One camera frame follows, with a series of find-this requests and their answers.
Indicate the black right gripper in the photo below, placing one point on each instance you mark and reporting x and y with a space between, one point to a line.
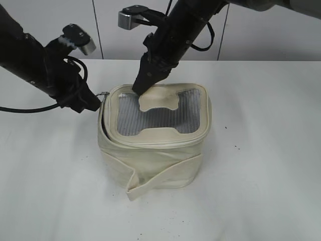
164 51

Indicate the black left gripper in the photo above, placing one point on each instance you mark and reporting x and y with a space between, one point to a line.
71 76

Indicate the cream zippered bag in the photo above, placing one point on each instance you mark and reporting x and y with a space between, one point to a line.
154 140

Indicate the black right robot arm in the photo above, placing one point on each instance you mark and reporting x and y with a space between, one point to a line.
192 17

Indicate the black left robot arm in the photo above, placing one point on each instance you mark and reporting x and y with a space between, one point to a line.
49 68

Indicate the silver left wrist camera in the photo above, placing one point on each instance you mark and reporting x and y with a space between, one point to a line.
75 37

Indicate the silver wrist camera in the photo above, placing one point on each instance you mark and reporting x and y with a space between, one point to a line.
75 37
133 16

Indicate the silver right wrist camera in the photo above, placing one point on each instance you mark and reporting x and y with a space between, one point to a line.
133 16

